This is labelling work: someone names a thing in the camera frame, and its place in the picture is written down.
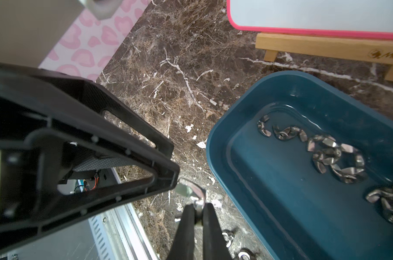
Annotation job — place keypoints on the steel wing nut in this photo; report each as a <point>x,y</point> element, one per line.
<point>194,192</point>

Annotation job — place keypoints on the pink framed whiteboard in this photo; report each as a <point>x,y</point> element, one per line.
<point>341,18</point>

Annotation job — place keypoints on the teal plastic storage box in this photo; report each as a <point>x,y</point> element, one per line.
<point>297,212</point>

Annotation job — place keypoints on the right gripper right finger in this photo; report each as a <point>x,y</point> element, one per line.
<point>214,245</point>

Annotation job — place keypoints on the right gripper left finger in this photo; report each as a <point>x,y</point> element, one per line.
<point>183,244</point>

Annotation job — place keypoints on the pile of wing nuts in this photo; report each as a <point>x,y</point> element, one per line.
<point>346,162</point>

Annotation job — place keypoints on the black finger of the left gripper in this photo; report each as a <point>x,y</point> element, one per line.
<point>54,127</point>

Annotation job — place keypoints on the wooden easel stand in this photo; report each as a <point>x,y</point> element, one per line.
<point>375,51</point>

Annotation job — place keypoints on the wing nut on table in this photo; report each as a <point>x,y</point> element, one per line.
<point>244,254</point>
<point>229,237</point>

